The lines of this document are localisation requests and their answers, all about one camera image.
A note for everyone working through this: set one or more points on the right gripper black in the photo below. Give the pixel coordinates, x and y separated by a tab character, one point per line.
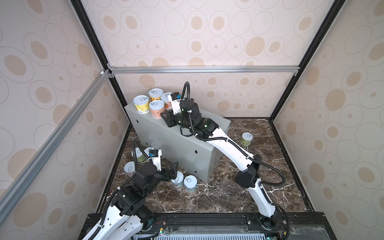
168	119

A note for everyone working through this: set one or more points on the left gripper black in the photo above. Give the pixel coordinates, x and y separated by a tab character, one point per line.
173	171

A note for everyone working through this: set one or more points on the blue label can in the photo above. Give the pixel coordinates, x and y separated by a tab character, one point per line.
190	183
178	182

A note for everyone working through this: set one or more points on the pink label can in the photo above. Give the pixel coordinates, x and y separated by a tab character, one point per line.
156	108
167	102

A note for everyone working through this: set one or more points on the small yellow label can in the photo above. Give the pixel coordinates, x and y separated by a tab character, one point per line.
155	94

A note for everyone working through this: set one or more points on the tall yellow label can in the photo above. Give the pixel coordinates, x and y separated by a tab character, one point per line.
141	103

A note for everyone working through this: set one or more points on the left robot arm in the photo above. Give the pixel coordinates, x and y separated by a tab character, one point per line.
126	214

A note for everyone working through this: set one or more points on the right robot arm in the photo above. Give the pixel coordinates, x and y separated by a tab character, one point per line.
186	114

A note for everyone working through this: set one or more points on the grey metal cabinet box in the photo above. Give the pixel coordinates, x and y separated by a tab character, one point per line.
197	157

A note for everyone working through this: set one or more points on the green can behind cabinet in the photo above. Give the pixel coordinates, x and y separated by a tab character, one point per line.
139	155

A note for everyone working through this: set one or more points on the green label can far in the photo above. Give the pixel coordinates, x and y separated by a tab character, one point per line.
246	139

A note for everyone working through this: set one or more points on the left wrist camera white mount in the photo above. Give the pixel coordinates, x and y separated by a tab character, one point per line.
154	156

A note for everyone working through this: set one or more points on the horizontal aluminium back rail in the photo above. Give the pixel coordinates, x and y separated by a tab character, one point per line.
212	69

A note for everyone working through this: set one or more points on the aluminium left side rail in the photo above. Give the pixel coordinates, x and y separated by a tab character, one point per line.
33	168

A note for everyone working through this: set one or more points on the black left corner post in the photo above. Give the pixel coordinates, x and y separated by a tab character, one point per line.
96	44

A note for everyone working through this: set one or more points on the black corner post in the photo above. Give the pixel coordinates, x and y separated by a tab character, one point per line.
313	47
96	44

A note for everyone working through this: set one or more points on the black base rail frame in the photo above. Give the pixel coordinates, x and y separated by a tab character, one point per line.
216	226

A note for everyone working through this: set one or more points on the black right corner post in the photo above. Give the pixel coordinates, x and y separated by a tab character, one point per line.
313	47

